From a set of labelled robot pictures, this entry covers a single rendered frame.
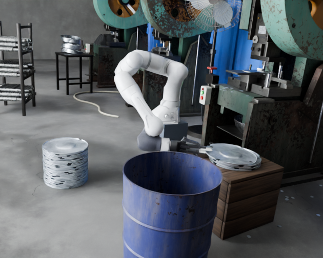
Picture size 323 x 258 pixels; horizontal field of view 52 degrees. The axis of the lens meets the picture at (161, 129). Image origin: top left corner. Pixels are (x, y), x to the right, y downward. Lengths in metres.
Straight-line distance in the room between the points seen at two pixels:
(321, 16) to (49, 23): 7.03
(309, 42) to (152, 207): 1.31
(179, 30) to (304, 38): 1.79
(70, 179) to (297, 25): 1.62
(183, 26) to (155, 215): 2.60
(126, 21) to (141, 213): 4.14
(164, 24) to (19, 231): 2.40
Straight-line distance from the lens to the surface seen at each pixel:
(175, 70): 2.02
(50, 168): 2.23
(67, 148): 2.21
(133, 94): 1.78
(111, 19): 5.10
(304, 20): 2.02
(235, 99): 2.39
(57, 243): 1.78
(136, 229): 1.37
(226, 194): 1.73
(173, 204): 1.24
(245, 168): 1.82
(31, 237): 1.85
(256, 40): 2.47
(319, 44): 2.14
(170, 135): 2.13
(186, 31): 3.61
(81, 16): 8.63
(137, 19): 5.25
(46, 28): 8.50
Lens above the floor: 1.07
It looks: 18 degrees down
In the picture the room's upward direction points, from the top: 4 degrees clockwise
